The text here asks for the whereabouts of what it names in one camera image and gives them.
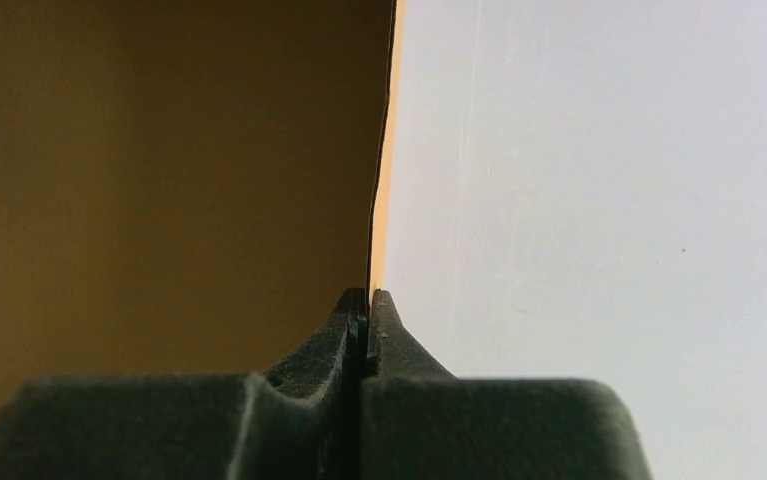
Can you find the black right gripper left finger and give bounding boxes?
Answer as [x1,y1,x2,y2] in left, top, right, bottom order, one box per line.
[0,288,368,479]

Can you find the brown cardboard box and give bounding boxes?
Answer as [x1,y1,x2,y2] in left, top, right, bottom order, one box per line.
[0,1,392,407]

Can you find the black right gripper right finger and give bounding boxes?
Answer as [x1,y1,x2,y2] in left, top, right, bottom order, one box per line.
[361,290,652,479]

